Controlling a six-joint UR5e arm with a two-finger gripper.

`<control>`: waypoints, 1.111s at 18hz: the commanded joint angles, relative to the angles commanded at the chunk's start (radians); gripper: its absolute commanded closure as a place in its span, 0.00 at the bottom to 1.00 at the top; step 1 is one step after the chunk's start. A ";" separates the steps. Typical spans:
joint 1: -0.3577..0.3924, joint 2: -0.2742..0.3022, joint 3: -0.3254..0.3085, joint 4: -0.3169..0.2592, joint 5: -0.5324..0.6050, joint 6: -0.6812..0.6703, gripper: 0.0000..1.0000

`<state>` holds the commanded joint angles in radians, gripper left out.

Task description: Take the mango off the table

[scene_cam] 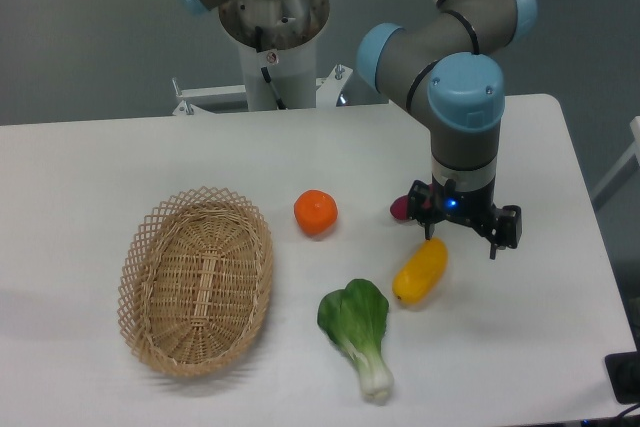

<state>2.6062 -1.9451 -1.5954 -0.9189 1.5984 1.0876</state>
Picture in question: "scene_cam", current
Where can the yellow mango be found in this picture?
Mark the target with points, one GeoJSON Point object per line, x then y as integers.
{"type": "Point", "coordinates": [421, 273]}

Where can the magenta red fruit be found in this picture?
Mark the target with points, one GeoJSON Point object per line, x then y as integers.
{"type": "Point", "coordinates": [399, 209]}

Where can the green bok choy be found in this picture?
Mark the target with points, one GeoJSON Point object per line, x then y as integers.
{"type": "Point", "coordinates": [354, 319]}

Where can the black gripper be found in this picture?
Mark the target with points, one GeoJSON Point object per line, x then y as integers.
{"type": "Point", "coordinates": [465, 197]}

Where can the black device at table edge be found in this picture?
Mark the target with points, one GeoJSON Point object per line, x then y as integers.
{"type": "Point", "coordinates": [623, 372]}

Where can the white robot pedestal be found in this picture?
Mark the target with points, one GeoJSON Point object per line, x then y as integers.
{"type": "Point", "coordinates": [276, 42]}

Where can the woven wicker basket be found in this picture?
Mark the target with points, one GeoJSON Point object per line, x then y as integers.
{"type": "Point", "coordinates": [195, 286]}

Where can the white frame at right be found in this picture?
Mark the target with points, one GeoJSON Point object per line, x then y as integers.
{"type": "Point", "coordinates": [621, 171]}

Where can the orange tangerine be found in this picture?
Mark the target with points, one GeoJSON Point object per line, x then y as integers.
{"type": "Point", "coordinates": [315, 212]}

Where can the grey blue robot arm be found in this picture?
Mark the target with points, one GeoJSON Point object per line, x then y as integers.
{"type": "Point", "coordinates": [443, 75]}

